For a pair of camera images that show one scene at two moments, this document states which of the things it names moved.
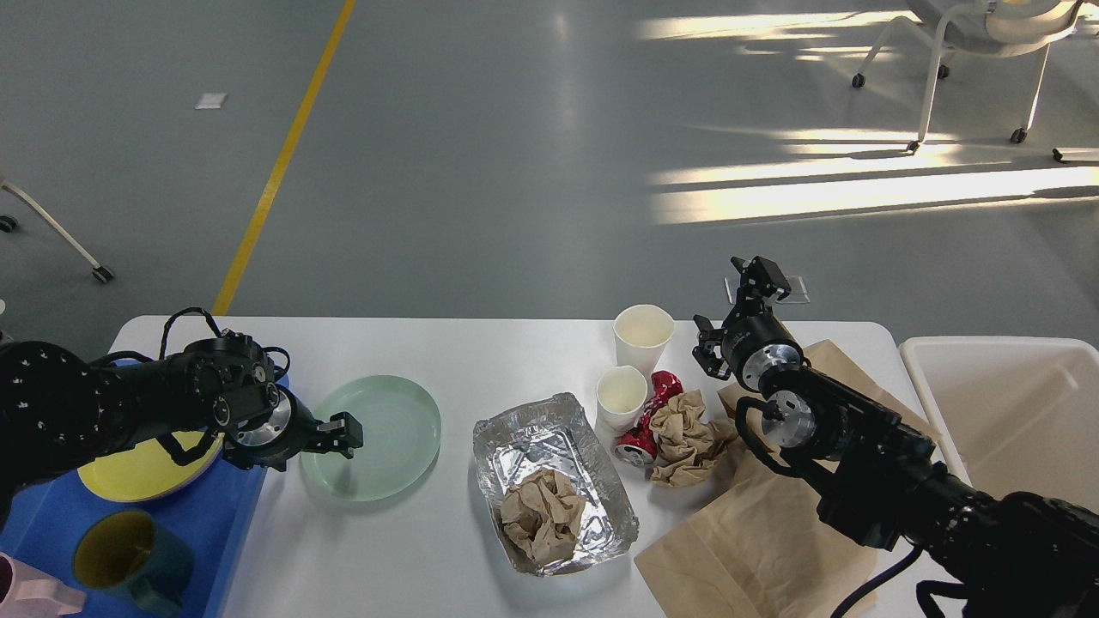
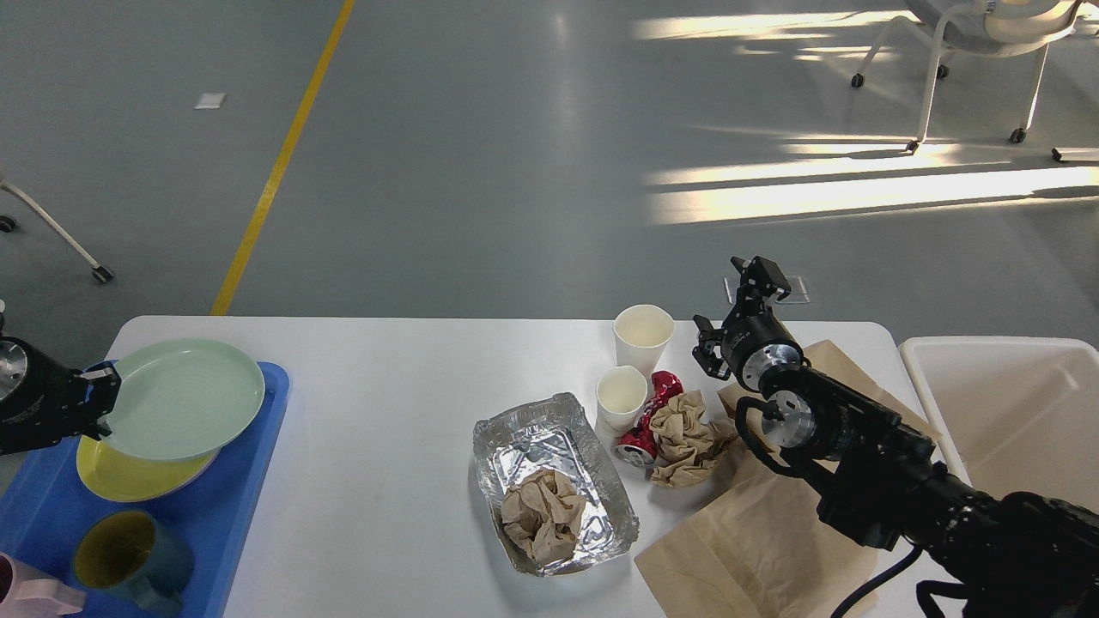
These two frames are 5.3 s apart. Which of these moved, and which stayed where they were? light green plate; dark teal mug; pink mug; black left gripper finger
Moved: light green plate; black left gripper finger
Stayed: dark teal mug; pink mug
